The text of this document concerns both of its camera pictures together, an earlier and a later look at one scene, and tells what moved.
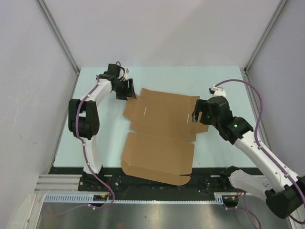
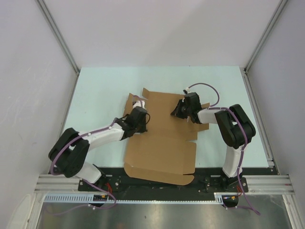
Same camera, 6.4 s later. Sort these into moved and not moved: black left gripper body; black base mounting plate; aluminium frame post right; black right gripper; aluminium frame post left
Moved: black left gripper body; black right gripper
Not moved: aluminium frame post right; aluminium frame post left; black base mounting plate
